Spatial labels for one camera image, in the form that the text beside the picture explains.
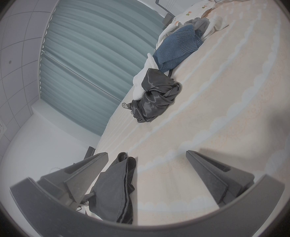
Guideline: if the blue-green curtain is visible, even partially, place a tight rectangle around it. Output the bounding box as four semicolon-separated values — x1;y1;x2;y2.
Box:
39;52;122;137
42;0;170;101

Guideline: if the black T-shirt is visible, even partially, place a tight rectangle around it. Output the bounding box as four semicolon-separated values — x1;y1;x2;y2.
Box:
89;152;137;224

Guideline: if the black satin garment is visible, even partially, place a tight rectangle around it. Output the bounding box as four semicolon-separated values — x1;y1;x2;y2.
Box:
122;68;183;123

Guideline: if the white printed pillow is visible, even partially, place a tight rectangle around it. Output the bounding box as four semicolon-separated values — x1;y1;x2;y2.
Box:
157;0;217;42

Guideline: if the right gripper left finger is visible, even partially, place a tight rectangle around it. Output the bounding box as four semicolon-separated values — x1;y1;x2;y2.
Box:
37;152;109;208

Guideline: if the pile of clothes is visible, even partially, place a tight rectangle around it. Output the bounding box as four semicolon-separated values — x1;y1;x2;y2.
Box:
133;16;230;101

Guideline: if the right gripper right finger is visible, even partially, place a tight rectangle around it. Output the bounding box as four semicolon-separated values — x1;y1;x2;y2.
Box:
186;150;256;208

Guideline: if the black chest of drawers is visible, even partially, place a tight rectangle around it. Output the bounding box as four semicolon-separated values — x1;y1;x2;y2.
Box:
84;146;96;160

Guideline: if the grey bedside table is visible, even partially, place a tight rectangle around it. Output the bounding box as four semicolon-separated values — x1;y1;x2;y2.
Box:
162;14;175;26

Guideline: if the bed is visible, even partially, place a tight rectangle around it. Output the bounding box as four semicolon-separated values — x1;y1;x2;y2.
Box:
86;0;290;223

